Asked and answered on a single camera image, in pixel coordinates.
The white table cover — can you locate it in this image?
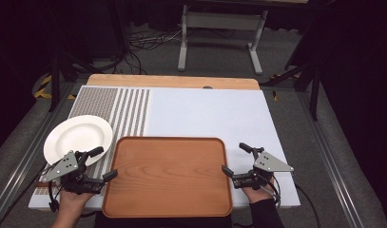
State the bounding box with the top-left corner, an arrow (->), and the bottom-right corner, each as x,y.
28,85 -> 301,212

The yellow black hazard tape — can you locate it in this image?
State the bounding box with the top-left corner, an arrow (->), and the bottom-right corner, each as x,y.
33,73 -> 77,101
268,73 -> 301,103

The person's left hand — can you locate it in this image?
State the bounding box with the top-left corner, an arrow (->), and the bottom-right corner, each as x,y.
58,187 -> 96,213

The striped woven placemat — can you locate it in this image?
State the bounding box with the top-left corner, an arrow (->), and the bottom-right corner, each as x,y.
33,86 -> 151,196

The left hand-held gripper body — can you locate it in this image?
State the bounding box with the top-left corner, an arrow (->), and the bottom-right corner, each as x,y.
41,150 -> 104,196

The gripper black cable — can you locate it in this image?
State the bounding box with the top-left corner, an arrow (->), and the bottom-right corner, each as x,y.
262,173 -> 322,228
47,180 -> 62,214

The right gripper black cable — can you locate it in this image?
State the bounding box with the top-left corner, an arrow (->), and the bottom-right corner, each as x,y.
262,173 -> 322,228

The bundle of floor cables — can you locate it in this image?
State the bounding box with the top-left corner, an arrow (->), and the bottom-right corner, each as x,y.
126,28 -> 184,76

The light wooden table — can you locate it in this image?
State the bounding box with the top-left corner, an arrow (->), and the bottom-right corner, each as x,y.
86,73 -> 261,91

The black tripod stand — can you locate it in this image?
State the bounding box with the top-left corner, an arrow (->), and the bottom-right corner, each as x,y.
47,47 -> 99,114
260,60 -> 322,122

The white round plate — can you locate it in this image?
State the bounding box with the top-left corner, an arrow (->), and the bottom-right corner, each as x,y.
43,114 -> 114,167

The aluminium floor rail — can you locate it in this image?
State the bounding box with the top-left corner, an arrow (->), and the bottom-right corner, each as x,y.
295,90 -> 370,228
0,81 -> 79,228

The white metal stand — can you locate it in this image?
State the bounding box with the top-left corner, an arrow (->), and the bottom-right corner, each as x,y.
177,4 -> 269,76

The brown wooden tray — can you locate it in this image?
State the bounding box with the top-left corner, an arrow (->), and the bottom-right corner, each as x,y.
101,136 -> 234,219

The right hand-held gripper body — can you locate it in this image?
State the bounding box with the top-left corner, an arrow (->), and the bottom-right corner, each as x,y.
231,146 -> 295,192

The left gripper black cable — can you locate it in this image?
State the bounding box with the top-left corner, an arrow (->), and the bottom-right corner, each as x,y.
47,180 -> 62,214

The person's right hand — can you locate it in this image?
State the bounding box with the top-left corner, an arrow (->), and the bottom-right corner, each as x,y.
241,184 -> 275,204

